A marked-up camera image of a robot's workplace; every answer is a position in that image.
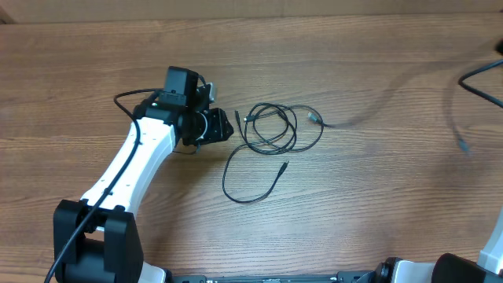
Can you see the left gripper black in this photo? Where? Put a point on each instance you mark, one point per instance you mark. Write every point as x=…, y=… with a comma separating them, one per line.
x=219, y=131

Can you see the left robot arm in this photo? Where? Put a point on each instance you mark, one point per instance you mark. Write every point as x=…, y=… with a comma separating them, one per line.
x=96, y=239

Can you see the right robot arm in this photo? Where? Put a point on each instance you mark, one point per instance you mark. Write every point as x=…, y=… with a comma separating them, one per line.
x=448, y=268

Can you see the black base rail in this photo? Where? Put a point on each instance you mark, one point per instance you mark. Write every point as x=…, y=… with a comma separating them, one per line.
x=340, y=277

